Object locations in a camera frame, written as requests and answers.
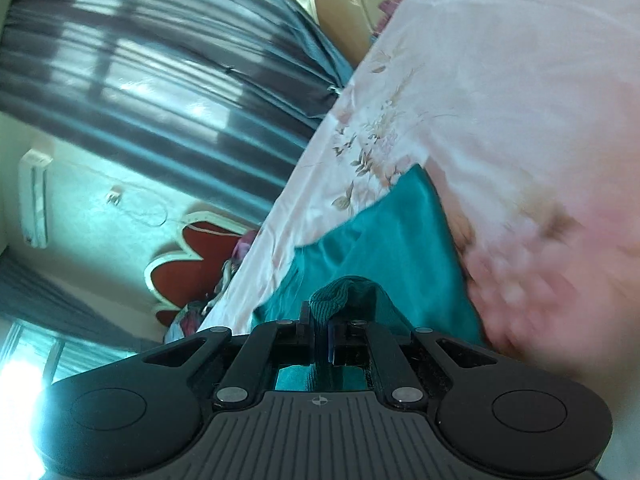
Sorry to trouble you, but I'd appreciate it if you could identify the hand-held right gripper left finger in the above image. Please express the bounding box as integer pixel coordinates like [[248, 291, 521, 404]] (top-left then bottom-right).
[[142, 302, 318, 406]]

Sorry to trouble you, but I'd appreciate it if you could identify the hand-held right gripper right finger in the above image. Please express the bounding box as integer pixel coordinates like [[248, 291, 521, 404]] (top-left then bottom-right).
[[327, 317, 496, 406]]

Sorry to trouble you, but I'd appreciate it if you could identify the teal long-sleeve sweatshirt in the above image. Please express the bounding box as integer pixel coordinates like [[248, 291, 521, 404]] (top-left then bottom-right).
[[252, 165, 487, 393]]

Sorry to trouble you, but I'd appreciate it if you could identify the pile of clothes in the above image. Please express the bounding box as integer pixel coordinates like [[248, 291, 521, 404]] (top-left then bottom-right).
[[165, 230, 258, 346]]

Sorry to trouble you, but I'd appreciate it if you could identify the red headboard with white trim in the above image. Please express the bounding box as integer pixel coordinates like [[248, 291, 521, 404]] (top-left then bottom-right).
[[144, 211, 261, 328]]

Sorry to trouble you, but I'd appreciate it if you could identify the narrow grey-blue curtain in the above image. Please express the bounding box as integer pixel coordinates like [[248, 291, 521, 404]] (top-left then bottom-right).
[[0, 250, 163, 356]]

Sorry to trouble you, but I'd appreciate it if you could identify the window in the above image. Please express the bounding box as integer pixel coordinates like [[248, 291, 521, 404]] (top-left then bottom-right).
[[0, 322, 131, 411]]

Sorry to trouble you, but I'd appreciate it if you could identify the white air conditioner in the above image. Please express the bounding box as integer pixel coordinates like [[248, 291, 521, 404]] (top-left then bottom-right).
[[19, 147, 53, 249]]

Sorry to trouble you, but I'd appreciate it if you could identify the bed with pink floral sheet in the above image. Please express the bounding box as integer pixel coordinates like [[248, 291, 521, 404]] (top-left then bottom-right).
[[197, 0, 640, 411]]

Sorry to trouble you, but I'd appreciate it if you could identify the wide grey-blue curtain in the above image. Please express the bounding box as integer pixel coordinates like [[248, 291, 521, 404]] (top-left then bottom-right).
[[0, 0, 353, 223]]

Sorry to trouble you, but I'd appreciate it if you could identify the cream round headboard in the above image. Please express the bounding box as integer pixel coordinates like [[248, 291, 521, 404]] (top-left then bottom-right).
[[302, 0, 433, 68]]

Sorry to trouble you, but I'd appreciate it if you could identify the purple blanket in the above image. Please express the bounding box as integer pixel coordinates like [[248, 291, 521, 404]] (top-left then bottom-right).
[[377, 0, 416, 26]]

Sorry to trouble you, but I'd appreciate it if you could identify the wall charger with white cable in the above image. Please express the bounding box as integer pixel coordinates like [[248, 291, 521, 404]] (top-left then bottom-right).
[[75, 162, 168, 228]]

